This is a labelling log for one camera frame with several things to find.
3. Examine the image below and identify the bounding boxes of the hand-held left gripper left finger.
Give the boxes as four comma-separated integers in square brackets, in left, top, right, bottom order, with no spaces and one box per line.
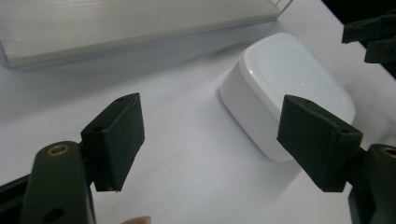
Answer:
[80,92,146,192]

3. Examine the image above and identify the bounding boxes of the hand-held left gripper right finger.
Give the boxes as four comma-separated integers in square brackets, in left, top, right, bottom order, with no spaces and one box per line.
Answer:
[276,94,364,193]

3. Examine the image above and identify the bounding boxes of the white plastic lidded box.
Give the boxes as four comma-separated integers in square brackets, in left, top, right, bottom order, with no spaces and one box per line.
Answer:
[219,32,357,163]

